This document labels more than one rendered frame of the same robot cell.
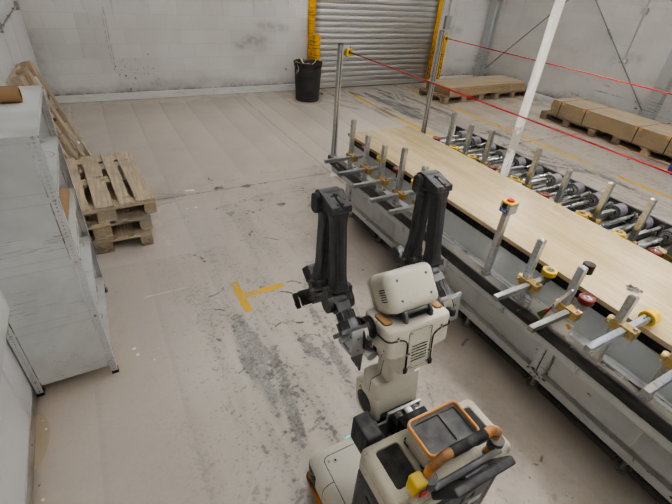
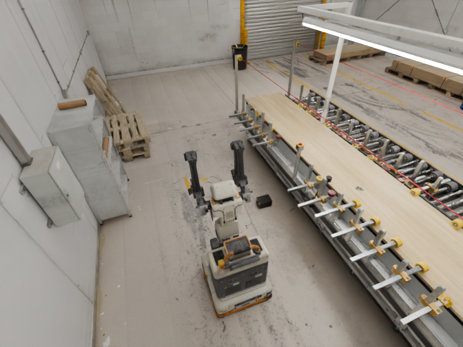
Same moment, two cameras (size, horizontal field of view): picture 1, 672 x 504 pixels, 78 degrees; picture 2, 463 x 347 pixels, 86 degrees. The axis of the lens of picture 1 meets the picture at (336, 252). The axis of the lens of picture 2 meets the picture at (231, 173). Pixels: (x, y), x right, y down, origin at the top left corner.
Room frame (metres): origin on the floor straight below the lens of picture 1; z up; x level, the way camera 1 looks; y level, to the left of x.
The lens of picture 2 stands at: (-0.39, -0.68, 2.87)
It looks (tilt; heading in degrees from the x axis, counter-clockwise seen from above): 40 degrees down; 12
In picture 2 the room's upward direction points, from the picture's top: 2 degrees counter-clockwise
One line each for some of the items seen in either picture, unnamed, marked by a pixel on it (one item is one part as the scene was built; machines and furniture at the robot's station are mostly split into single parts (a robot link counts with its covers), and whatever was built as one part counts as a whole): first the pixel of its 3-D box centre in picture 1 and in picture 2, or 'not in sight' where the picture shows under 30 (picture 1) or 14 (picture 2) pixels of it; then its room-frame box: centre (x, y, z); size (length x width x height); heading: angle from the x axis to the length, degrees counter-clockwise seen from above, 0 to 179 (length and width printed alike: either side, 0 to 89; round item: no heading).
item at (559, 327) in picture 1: (549, 317); (315, 200); (1.71, -1.18, 0.75); 0.26 x 0.01 x 0.10; 31
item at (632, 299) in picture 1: (611, 332); (335, 209); (1.48, -1.35, 0.89); 0.04 x 0.04 x 0.48; 31
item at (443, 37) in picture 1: (432, 91); (292, 72); (4.46, -0.85, 1.25); 0.15 x 0.08 x 1.10; 31
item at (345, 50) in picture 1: (340, 103); (238, 85); (3.91, 0.07, 1.20); 0.15 x 0.12 x 1.00; 31
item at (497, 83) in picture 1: (477, 85); (347, 50); (10.08, -2.90, 0.23); 2.41 x 0.77 x 0.17; 123
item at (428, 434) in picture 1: (440, 435); (238, 248); (0.88, -0.43, 0.87); 0.23 x 0.15 x 0.11; 121
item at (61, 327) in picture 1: (40, 243); (98, 162); (1.96, 1.75, 0.78); 0.90 x 0.45 x 1.55; 31
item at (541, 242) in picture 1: (527, 274); (308, 180); (1.91, -1.09, 0.89); 0.04 x 0.04 x 0.48; 31
